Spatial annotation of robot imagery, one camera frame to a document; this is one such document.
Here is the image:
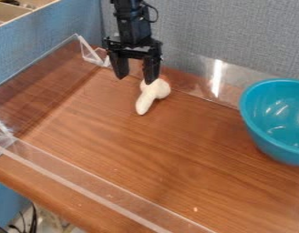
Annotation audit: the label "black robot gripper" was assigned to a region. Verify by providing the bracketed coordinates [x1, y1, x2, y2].
[102, 13, 165, 86]

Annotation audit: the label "white plush mushroom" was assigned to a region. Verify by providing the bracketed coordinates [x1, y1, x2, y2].
[135, 76, 171, 116]

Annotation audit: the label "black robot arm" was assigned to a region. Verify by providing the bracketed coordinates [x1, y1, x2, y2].
[104, 0, 163, 85]

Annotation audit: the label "blue plastic bowl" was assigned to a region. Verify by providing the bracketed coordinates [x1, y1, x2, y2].
[238, 78, 299, 166]

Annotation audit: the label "clear acrylic back barrier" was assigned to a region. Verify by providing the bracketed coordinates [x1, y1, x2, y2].
[162, 46, 276, 109]

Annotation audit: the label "clear acrylic barrier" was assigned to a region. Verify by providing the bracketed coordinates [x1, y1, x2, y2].
[162, 46, 276, 109]
[0, 138, 214, 233]

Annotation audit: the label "wooden shelf unit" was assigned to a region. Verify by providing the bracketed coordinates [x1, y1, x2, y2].
[0, 0, 60, 27]

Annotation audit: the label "clear acrylic front barrier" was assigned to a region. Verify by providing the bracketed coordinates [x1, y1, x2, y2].
[0, 138, 214, 233]

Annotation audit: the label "clear acrylic corner bracket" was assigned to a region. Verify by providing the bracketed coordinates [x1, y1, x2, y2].
[76, 35, 111, 67]

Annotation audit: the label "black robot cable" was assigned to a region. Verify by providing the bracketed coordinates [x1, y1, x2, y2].
[143, 1, 161, 24]

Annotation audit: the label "clear acrylic left bracket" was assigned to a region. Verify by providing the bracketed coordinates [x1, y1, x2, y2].
[0, 120, 15, 156]

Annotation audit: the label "black floor cables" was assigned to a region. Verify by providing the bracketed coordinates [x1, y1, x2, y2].
[0, 203, 40, 233]

